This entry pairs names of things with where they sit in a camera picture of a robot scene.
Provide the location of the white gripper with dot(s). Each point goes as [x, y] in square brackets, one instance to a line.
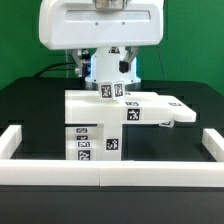
[77, 24]

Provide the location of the small tagged cube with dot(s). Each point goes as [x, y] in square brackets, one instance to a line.
[168, 124]
[111, 90]

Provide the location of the white chair back frame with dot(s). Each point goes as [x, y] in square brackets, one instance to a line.
[86, 107]

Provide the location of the white chair seat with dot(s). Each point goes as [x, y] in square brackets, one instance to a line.
[110, 142]

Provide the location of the white left fence wall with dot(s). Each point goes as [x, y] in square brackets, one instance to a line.
[9, 141]

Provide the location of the white fence wall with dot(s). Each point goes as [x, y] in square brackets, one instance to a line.
[214, 143]
[122, 173]
[9, 141]

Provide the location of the white right fence wall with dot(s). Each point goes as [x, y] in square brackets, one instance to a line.
[214, 143]

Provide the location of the white front fence wall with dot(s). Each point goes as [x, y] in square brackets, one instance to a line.
[122, 173]

